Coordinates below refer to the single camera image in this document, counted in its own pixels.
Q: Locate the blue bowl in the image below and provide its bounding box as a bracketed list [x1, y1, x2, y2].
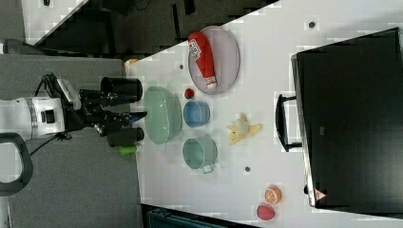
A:
[183, 101, 210, 127]

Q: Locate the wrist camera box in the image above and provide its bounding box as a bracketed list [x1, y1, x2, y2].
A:
[57, 79, 82, 110]

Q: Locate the large red strawberry toy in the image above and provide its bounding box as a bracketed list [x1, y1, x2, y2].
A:
[257, 204, 276, 220]

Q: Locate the black toaster oven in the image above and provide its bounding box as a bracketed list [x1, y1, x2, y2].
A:
[276, 28, 403, 219]

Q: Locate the green oval colander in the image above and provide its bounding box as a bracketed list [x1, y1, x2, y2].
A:
[144, 85, 182, 144]

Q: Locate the short black cup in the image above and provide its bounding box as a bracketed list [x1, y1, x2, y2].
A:
[106, 127, 144, 147]

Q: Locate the orange half toy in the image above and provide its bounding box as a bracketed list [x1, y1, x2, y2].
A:
[265, 185, 282, 204]

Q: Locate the tall black cup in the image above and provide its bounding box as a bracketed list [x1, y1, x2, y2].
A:
[101, 77, 143, 103]

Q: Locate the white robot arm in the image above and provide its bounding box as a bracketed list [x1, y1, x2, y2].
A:
[0, 89, 147, 197]

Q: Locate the green cup with handle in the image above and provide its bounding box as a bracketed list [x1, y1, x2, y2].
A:
[182, 137, 218, 174]

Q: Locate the green lime toy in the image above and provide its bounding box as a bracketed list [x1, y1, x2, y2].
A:
[119, 145, 137, 156]

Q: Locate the small red strawberry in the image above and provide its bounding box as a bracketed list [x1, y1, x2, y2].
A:
[184, 88, 195, 99]

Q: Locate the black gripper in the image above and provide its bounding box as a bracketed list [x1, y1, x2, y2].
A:
[65, 89, 147, 137]

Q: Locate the red ketchup bottle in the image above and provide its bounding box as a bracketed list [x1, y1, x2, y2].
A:
[188, 32, 218, 89]

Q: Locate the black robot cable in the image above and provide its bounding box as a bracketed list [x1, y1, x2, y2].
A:
[29, 73, 72, 157]

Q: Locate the grey round plate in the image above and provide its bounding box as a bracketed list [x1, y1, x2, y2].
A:
[188, 26, 240, 95]

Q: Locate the peeled toy banana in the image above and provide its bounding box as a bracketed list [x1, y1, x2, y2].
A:
[227, 113, 262, 145]

